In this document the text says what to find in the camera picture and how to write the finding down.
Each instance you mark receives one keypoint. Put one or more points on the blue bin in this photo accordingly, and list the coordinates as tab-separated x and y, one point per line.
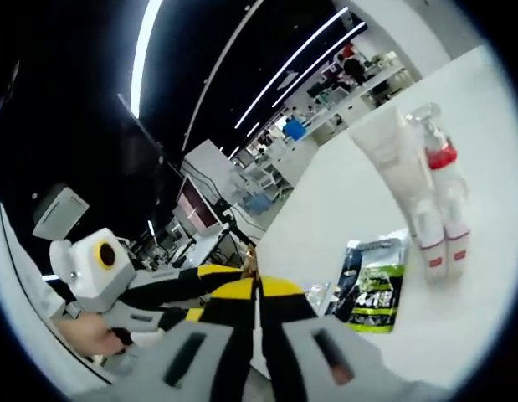
295	130

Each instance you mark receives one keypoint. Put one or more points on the person's left hand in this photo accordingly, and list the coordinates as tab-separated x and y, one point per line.
91	335

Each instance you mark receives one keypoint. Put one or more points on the large black screen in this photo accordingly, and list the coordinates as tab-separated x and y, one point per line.
154	159

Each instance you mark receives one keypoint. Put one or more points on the small white skincare bottle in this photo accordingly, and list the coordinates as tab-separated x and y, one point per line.
432	251
458	247

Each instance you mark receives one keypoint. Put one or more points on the ceiling air conditioner unit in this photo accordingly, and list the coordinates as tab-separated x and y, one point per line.
60	211

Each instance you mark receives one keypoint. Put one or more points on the small silver skincare sachet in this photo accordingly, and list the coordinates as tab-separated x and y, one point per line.
317	297

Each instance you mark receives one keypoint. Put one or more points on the black tripod stand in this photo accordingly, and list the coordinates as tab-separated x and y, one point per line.
237	230

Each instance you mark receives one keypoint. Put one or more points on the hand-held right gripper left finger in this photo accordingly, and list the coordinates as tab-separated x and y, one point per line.
216	356

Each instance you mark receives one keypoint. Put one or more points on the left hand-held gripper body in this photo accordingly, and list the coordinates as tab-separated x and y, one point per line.
95	272

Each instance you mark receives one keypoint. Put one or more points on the white-framed monitor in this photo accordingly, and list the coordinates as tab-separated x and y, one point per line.
198	209

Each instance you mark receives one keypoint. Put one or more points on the wide ceiling light strip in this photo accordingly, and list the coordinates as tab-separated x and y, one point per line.
142	54

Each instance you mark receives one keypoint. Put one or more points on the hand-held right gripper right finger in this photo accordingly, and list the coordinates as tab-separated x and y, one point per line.
292	356

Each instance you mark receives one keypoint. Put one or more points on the large white skincare tube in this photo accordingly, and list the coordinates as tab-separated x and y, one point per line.
396	167

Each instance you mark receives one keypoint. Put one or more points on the white pump bottle red collar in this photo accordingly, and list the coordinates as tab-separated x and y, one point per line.
444	167

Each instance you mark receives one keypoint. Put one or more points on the green black skincare packet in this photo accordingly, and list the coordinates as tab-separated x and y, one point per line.
375	293

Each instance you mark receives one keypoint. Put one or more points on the white office counter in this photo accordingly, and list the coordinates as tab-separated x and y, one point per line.
346	113

